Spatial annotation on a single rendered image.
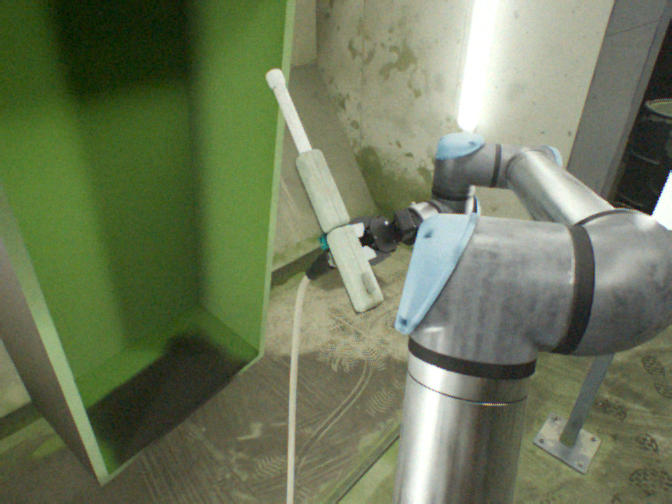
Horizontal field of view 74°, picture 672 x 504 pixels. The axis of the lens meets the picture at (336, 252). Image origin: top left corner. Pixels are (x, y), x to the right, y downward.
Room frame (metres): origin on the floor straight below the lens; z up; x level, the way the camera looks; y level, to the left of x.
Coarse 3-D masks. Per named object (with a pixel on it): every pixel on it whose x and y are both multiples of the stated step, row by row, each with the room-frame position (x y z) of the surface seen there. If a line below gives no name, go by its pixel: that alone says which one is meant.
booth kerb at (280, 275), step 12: (312, 252) 2.32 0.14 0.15; (288, 264) 2.18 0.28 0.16; (300, 264) 2.25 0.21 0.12; (276, 276) 2.11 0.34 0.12; (288, 276) 2.18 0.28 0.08; (24, 408) 1.17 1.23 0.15; (36, 408) 1.20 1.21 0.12; (0, 420) 1.11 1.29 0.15; (12, 420) 1.14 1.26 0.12; (24, 420) 1.16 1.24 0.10; (36, 420) 1.18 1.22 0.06; (0, 432) 1.10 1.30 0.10; (12, 432) 1.12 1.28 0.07
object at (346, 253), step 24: (288, 96) 0.88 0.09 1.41; (288, 120) 0.84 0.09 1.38; (312, 168) 0.77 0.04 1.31; (312, 192) 0.74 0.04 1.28; (336, 192) 0.75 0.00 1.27; (336, 216) 0.71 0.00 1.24; (336, 240) 0.68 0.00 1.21; (312, 264) 0.77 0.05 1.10; (336, 264) 0.68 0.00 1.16; (360, 264) 0.65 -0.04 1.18; (360, 288) 0.62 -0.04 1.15; (360, 312) 0.62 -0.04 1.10
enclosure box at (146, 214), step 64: (0, 0) 0.91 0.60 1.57; (64, 0) 1.00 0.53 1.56; (128, 0) 1.11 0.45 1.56; (192, 0) 1.20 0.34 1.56; (256, 0) 1.07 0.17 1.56; (0, 64) 0.90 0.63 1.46; (64, 64) 1.00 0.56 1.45; (128, 64) 1.11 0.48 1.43; (192, 64) 1.22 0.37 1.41; (256, 64) 1.08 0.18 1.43; (0, 128) 0.89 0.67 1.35; (64, 128) 0.99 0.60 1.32; (128, 128) 1.11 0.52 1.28; (192, 128) 1.26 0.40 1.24; (256, 128) 1.09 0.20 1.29; (0, 192) 0.57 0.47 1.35; (64, 192) 0.98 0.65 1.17; (128, 192) 1.11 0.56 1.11; (192, 192) 1.29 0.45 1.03; (256, 192) 1.11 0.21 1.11; (0, 256) 0.60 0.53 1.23; (64, 256) 0.97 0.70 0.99; (128, 256) 1.12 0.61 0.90; (192, 256) 1.31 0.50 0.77; (256, 256) 1.13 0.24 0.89; (0, 320) 0.77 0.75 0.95; (64, 320) 0.96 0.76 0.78; (128, 320) 1.12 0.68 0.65; (192, 320) 1.27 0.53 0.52; (256, 320) 1.16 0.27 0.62; (64, 384) 0.62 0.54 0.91; (128, 384) 0.98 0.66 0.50; (192, 384) 1.00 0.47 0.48; (128, 448) 0.78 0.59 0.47
